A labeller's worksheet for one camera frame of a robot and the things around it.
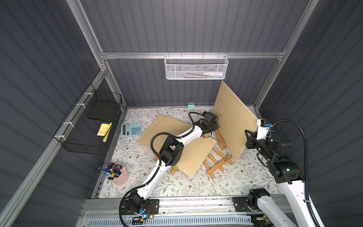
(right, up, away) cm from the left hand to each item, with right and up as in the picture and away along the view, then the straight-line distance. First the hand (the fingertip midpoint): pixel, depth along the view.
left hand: (220, 126), depth 100 cm
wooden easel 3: (-32, -24, -17) cm, 43 cm away
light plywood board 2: (-41, +2, +8) cm, 42 cm away
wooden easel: (-1, -10, -7) cm, 12 cm away
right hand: (+7, -1, -30) cm, 31 cm away
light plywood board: (-20, -16, -13) cm, 29 cm away
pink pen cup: (-61, -23, -27) cm, 71 cm away
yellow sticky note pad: (-69, 0, -26) cm, 74 cm away
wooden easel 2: (+1, -19, -13) cm, 23 cm away
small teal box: (-20, +17, +22) cm, 34 cm away
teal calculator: (-65, -2, +5) cm, 65 cm away
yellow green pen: (-65, -4, -31) cm, 72 cm away
